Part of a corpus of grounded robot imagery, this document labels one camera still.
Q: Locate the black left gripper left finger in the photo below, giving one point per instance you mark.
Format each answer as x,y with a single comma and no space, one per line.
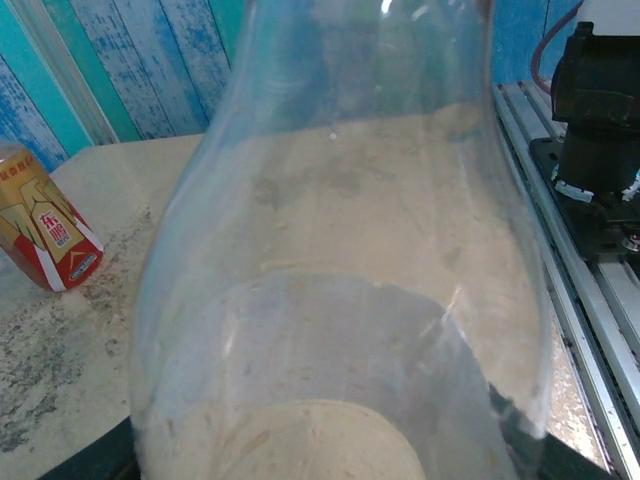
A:
107,460

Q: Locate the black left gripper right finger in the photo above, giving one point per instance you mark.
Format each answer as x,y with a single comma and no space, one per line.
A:
565,465

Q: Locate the amber bottle red gold label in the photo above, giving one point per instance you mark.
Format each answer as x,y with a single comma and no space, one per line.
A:
50,235

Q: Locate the clear bottle with red label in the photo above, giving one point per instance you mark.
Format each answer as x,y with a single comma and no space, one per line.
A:
320,200

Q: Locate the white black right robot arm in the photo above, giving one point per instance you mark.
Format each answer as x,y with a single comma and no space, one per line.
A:
595,100

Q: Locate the aluminium front mounting rail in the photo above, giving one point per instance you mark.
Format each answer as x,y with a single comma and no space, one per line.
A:
575,320

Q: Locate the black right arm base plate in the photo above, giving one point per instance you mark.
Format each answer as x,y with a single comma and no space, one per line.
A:
615,240

